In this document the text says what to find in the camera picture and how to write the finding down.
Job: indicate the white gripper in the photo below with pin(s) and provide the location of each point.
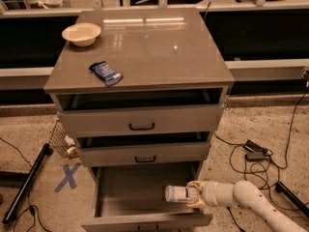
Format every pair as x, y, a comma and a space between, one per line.
210, 192

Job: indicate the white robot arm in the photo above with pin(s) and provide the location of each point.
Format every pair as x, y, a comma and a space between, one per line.
244, 195

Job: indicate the grey middle drawer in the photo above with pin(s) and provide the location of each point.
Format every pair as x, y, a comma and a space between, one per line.
144, 154

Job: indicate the grey drawer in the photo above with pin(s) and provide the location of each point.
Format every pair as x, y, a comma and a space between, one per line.
131, 199
144, 154
141, 120

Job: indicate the grey bottom drawer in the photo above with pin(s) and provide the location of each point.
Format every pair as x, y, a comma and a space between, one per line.
131, 199

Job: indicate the grey drawer cabinet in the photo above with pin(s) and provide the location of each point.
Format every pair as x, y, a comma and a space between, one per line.
167, 58

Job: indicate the grey top drawer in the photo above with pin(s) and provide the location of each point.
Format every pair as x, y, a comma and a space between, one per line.
141, 120

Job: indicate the black power adapter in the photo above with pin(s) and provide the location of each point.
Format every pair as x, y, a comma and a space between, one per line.
254, 151

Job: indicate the black right floor bar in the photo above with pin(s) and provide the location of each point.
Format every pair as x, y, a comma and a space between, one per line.
280, 187

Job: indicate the black floor bar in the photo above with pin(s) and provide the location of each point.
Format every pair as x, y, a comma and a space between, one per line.
280, 187
11, 214

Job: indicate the blue tape cross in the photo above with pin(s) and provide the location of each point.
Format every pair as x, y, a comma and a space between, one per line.
69, 177

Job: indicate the blue snack packet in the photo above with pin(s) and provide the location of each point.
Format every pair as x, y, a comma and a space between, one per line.
105, 73

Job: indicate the black left floor bar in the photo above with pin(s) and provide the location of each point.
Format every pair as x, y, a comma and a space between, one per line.
11, 214

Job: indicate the white paper bowl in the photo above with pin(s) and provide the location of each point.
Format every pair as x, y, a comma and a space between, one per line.
81, 34

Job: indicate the wire mesh basket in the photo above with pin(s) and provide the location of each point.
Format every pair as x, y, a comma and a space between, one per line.
62, 143

